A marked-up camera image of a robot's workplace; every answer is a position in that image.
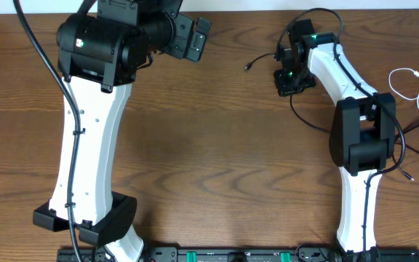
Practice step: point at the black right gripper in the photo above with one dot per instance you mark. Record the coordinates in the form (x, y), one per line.
(285, 89)

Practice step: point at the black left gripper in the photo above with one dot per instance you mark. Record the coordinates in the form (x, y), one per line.
(184, 44)

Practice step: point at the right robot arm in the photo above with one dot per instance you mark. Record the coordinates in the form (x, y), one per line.
(362, 132)

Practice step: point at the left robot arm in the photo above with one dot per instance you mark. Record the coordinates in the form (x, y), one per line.
(98, 60)

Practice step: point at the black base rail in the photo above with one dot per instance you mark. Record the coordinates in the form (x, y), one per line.
(302, 253)

